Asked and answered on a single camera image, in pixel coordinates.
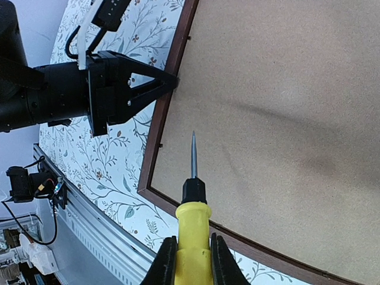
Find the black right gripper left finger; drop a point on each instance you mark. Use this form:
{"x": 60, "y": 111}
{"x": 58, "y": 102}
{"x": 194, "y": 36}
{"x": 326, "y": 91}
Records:
{"x": 163, "y": 268}

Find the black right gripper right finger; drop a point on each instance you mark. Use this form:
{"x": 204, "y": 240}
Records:
{"x": 225, "y": 270}

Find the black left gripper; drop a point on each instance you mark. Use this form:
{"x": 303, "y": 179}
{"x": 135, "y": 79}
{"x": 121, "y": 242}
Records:
{"x": 107, "y": 76}

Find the yellow handled screwdriver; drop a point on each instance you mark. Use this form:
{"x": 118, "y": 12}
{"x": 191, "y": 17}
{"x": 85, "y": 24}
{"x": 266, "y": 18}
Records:
{"x": 193, "y": 258}

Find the red-brown wooden picture frame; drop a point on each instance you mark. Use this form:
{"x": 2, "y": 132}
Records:
{"x": 283, "y": 98}

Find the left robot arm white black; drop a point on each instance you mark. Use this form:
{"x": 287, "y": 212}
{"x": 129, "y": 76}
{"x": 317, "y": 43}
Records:
{"x": 49, "y": 94}

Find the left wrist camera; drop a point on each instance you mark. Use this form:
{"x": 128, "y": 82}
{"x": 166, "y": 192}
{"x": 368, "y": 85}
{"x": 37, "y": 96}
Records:
{"x": 107, "y": 16}

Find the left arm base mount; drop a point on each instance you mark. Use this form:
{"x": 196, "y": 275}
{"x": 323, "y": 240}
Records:
{"x": 37, "y": 181}

